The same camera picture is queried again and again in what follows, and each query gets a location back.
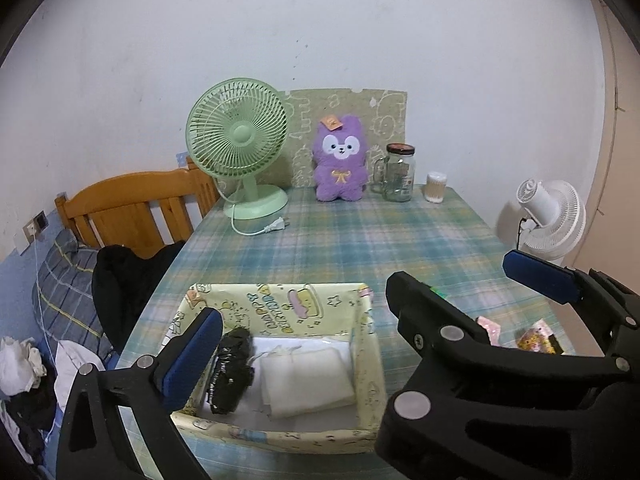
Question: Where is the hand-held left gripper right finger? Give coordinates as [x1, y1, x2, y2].
[374, 250, 640, 480]

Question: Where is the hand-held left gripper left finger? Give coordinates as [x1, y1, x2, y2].
[56, 308, 224, 480]

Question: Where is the black packet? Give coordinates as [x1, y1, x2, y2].
[206, 327, 256, 415]

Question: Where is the yellow snack packet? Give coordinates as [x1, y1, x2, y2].
[516, 322, 567, 357]

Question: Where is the pink packet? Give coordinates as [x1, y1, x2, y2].
[476, 315, 502, 346]

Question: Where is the yellow printed box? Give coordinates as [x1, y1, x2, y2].
[169, 282, 389, 457]

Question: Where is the white cloth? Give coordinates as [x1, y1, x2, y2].
[0, 336, 47, 397]
[251, 336, 359, 419]

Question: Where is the white standing fan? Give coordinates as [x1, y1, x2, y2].
[514, 178, 587, 264]

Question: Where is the black garment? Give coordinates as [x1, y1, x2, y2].
[91, 241, 187, 357]

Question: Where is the white garment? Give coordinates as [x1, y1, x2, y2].
[54, 339, 107, 412]

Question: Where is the cotton swab container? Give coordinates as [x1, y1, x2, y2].
[424, 171, 448, 205]

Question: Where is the blue plaid pillow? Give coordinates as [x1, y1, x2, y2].
[31, 229, 115, 362]

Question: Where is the beige door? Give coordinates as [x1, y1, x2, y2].
[572, 0, 640, 281]

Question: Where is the plaid tablecloth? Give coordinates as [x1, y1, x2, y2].
[116, 185, 567, 480]

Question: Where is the glass jar mug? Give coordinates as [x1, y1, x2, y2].
[369, 143, 417, 204]

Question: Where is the crumpled white cloth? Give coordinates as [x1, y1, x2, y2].
[0, 336, 47, 397]

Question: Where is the dark clothes pile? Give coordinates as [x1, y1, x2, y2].
[0, 387, 58, 463]

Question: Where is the purple plush toy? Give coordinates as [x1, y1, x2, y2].
[312, 114, 372, 204]

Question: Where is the green desk fan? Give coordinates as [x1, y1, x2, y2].
[185, 77, 290, 221]

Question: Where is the fan power cord with plug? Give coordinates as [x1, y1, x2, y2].
[230, 209, 290, 236]

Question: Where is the thin white cable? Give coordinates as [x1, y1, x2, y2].
[34, 237, 53, 356]

